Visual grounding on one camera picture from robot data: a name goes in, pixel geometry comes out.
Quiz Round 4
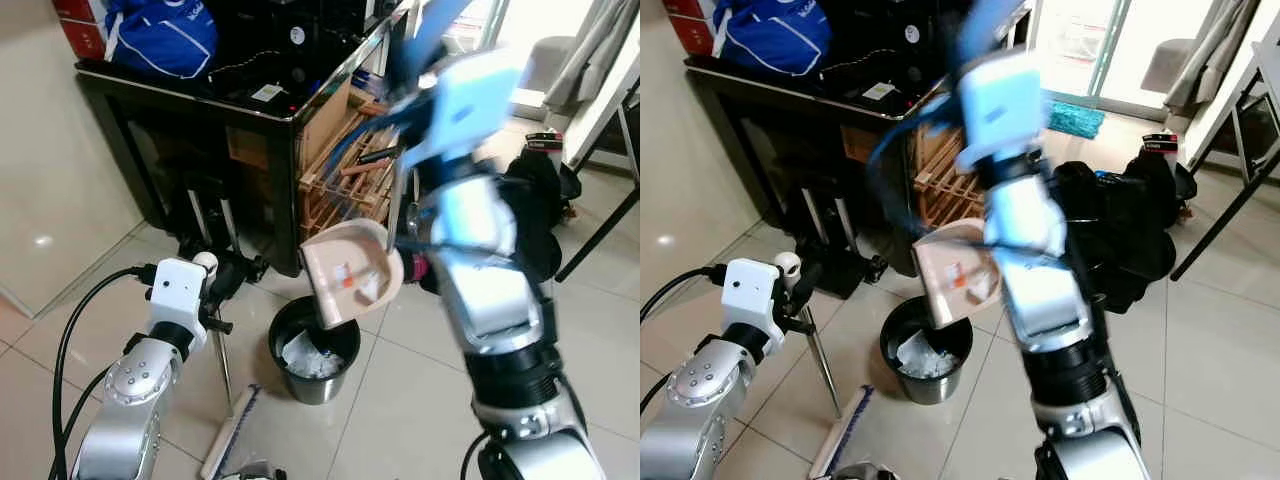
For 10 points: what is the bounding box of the wooden slatted rack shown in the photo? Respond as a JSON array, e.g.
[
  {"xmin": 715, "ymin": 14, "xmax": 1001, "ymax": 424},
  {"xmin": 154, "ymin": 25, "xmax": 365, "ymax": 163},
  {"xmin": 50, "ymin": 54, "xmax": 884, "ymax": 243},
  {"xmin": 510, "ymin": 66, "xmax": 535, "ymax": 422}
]
[
  {"xmin": 298, "ymin": 95, "xmax": 411, "ymax": 243},
  {"xmin": 910, "ymin": 125, "xmax": 991, "ymax": 236}
]

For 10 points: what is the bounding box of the blue bag with white lines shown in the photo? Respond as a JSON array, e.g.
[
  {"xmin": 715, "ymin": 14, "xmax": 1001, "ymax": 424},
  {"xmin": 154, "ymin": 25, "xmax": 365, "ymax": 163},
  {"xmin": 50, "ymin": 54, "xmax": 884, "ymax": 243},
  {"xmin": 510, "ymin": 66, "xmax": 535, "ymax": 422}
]
[
  {"xmin": 103, "ymin": 0, "xmax": 220, "ymax": 80},
  {"xmin": 714, "ymin": 0, "xmax": 834, "ymax": 78}
]

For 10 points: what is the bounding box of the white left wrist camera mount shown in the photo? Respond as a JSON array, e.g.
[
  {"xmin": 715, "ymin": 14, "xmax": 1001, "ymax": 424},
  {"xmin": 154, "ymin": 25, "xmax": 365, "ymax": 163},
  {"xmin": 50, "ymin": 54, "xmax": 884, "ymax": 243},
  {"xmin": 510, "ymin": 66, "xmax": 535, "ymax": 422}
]
[
  {"xmin": 721, "ymin": 257, "xmax": 788, "ymax": 353},
  {"xmin": 147, "ymin": 257, "xmax": 213, "ymax": 336}
]

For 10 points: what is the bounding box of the black backpack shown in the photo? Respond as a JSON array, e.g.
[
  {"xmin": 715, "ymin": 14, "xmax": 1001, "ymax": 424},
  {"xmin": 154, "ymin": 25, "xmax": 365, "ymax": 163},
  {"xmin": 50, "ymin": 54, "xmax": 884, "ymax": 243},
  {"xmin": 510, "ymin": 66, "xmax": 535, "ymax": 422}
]
[
  {"xmin": 405, "ymin": 150, "xmax": 583, "ymax": 296},
  {"xmin": 1050, "ymin": 150, "xmax": 1199, "ymax": 313}
]

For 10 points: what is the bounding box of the white crumpled paper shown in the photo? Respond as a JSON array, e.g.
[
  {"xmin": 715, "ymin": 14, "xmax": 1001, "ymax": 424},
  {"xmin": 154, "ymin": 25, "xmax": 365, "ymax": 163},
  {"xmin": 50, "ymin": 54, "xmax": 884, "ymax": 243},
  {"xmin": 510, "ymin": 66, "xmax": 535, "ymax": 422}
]
[
  {"xmin": 895, "ymin": 330, "xmax": 961, "ymax": 379},
  {"xmin": 282, "ymin": 330, "xmax": 346, "ymax": 379}
]

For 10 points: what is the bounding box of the broom with silver handle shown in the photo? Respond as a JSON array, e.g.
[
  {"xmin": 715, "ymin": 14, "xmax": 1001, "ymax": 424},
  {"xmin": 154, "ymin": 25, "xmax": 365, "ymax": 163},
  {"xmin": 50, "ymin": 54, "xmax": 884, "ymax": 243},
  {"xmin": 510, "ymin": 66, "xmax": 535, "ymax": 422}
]
[
  {"xmin": 192, "ymin": 251, "xmax": 265, "ymax": 480},
  {"xmin": 774, "ymin": 251, "xmax": 877, "ymax": 480}
]

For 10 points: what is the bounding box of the white folding table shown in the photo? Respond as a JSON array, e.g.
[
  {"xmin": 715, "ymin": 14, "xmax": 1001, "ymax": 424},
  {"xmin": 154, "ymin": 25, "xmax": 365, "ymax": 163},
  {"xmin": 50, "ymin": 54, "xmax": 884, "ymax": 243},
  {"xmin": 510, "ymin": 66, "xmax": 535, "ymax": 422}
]
[
  {"xmin": 555, "ymin": 15, "xmax": 641, "ymax": 283},
  {"xmin": 1170, "ymin": 10, "xmax": 1280, "ymax": 283}
]

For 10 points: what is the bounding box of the grey curtain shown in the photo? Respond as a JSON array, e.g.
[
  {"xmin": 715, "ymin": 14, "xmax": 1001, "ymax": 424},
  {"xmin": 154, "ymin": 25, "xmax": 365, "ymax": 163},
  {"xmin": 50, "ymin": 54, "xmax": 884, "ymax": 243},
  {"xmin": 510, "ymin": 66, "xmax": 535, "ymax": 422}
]
[
  {"xmin": 1163, "ymin": 0, "xmax": 1263, "ymax": 116},
  {"xmin": 553, "ymin": 0, "xmax": 629, "ymax": 113}
]

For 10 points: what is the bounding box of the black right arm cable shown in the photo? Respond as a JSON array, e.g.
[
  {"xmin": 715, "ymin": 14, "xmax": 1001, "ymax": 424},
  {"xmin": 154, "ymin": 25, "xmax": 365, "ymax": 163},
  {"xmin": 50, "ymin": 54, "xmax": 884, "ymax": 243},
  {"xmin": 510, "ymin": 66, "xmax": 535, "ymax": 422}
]
[{"xmin": 458, "ymin": 428, "xmax": 501, "ymax": 480}]

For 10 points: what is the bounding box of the red cardboard box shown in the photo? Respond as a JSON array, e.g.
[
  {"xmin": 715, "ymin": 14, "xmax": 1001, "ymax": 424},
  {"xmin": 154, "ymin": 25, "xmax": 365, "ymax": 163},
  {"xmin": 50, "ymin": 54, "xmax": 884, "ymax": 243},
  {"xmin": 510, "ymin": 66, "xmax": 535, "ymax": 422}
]
[
  {"xmin": 52, "ymin": 0, "xmax": 113, "ymax": 63},
  {"xmin": 664, "ymin": 0, "xmax": 727, "ymax": 57}
]

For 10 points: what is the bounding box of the black case with round sticker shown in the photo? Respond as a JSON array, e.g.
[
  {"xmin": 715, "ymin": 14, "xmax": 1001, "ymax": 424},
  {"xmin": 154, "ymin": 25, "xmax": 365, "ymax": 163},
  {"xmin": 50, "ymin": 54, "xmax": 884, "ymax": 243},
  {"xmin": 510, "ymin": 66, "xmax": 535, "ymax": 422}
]
[
  {"xmin": 830, "ymin": 0, "xmax": 976, "ymax": 91},
  {"xmin": 215, "ymin": 0, "xmax": 373, "ymax": 91}
]

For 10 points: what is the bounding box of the teal floor mat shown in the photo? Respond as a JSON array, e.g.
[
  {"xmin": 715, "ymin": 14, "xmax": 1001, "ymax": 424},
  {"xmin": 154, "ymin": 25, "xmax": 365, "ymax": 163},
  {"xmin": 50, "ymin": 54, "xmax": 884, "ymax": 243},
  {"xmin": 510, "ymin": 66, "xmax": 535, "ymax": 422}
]
[{"xmin": 1045, "ymin": 98, "xmax": 1107, "ymax": 141}]

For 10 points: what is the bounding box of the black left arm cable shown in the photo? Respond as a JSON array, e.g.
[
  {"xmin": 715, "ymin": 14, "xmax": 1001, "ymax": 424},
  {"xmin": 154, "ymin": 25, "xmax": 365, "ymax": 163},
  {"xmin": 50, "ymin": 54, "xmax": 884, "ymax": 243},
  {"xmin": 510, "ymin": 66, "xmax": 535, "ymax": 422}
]
[
  {"xmin": 640, "ymin": 264, "xmax": 731, "ymax": 421},
  {"xmin": 48, "ymin": 264, "xmax": 161, "ymax": 480}
]

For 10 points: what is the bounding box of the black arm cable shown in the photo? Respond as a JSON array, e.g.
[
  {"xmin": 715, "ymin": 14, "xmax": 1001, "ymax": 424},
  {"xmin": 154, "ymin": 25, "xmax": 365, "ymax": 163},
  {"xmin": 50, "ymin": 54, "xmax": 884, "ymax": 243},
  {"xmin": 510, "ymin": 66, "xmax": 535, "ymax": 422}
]
[
  {"xmin": 640, "ymin": 264, "xmax": 731, "ymax": 421},
  {"xmin": 48, "ymin": 264, "xmax": 161, "ymax": 480},
  {"xmin": 458, "ymin": 428, "xmax": 501, "ymax": 480}
]

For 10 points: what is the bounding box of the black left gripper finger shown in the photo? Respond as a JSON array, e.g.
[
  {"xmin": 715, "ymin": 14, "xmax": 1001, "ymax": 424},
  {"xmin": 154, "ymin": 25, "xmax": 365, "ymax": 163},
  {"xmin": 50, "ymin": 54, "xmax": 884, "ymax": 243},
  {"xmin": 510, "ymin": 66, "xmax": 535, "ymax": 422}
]
[
  {"xmin": 792, "ymin": 260, "xmax": 833, "ymax": 303},
  {"xmin": 214, "ymin": 254, "xmax": 253, "ymax": 297}
]

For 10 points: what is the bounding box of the black glossy table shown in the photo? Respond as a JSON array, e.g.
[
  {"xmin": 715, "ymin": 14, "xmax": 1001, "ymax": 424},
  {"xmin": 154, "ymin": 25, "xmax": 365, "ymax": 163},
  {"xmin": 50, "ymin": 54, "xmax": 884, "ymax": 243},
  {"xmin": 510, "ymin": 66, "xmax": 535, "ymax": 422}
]
[
  {"xmin": 75, "ymin": 0, "xmax": 421, "ymax": 279},
  {"xmin": 685, "ymin": 0, "xmax": 1011, "ymax": 279}
]

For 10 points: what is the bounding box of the grey chair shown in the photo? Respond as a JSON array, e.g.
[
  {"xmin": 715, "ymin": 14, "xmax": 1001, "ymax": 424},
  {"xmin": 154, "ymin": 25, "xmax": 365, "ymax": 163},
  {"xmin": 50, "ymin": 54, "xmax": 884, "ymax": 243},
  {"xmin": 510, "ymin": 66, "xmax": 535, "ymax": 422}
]
[
  {"xmin": 520, "ymin": 36, "xmax": 579, "ymax": 97},
  {"xmin": 1140, "ymin": 38, "xmax": 1198, "ymax": 97}
]

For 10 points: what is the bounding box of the beige dustpan with silver handle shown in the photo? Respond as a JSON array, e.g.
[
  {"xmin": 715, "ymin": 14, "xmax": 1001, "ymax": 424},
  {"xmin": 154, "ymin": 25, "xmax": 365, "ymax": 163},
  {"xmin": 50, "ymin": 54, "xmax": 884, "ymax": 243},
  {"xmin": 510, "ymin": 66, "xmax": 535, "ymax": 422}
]
[
  {"xmin": 299, "ymin": 150, "xmax": 426, "ymax": 333},
  {"xmin": 911, "ymin": 218, "xmax": 1004, "ymax": 333}
]

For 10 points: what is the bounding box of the black metal stand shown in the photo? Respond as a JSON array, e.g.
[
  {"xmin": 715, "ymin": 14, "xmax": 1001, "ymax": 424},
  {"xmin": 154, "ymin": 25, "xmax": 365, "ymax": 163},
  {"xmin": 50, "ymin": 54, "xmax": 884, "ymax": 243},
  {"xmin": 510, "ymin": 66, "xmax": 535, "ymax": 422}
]
[
  {"xmin": 795, "ymin": 180, "xmax": 891, "ymax": 299},
  {"xmin": 178, "ymin": 168, "xmax": 269, "ymax": 286}
]

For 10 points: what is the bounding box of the black round trash bin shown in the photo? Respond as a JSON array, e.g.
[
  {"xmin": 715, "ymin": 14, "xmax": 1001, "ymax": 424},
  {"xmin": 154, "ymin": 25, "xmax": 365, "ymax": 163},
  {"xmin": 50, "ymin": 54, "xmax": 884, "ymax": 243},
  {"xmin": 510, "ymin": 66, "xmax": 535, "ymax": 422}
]
[
  {"xmin": 267, "ymin": 295, "xmax": 363, "ymax": 407},
  {"xmin": 879, "ymin": 295, "xmax": 974, "ymax": 407}
]

